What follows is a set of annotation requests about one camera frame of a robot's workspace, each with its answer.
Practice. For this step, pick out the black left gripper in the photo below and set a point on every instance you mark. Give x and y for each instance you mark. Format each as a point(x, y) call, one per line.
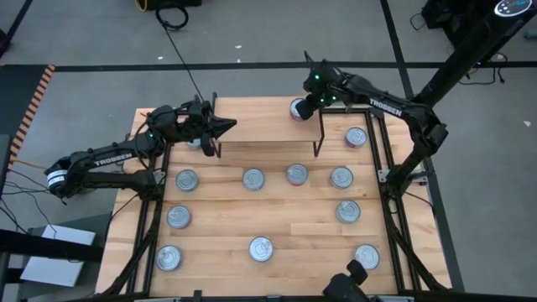
point(199, 123)

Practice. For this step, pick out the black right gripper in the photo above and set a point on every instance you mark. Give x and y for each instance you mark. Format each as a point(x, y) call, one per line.
point(323, 86)

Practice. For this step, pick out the red label seafood can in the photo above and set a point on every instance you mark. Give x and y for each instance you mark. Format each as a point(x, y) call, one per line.
point(356, 137)
point(297, 174)
point(178, 217)
point(293, 110)

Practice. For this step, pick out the teal label tuna can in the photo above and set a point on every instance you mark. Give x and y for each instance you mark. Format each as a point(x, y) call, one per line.
point(347, 211)
point(187, 180)
point(341, 177)
point(253, 179)

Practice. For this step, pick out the blue label tuna can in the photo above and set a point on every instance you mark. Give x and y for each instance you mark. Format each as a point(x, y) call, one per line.
point(168, 258)
point(261, 248)
point(366, 256)
point(194, 144)

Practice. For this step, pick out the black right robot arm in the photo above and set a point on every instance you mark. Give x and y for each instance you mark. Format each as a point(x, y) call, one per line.
point(403, 111)

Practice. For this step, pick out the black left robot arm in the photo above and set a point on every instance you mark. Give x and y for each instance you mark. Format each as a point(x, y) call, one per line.
point(105, 159)

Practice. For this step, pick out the black floor box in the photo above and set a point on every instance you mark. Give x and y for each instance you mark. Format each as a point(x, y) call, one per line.
point(176, 3)

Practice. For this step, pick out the black floor equipment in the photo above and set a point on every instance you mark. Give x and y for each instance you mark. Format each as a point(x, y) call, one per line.
point(440, 12)

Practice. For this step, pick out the black tall column stand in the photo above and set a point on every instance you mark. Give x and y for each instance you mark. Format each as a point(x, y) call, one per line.
point(470, 46)

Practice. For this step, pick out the orange black hazard strip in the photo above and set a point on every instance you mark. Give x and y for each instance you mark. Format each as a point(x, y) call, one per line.
point(36, 100)

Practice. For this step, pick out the black rounded object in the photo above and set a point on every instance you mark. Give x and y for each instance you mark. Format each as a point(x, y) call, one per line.
point(344, 289)

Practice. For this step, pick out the black beam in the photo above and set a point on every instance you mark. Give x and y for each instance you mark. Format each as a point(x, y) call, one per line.
point(42, 247)

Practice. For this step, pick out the white flat box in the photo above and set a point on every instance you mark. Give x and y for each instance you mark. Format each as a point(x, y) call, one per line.
point(50, 272)

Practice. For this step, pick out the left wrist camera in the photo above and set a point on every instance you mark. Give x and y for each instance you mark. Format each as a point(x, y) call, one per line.
point(207, 146)

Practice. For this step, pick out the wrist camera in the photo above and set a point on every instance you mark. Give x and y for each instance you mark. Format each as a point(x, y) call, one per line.
point(305, 110)
point(207, 146)

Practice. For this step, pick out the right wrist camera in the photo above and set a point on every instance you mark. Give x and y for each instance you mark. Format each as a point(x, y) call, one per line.
point(305, 110)

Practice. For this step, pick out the wooden shelf black metal frame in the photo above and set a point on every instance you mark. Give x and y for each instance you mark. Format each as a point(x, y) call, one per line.
point(260, 119)

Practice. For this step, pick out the black aluminium table frame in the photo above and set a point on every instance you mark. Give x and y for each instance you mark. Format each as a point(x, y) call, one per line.
point(235, 299)

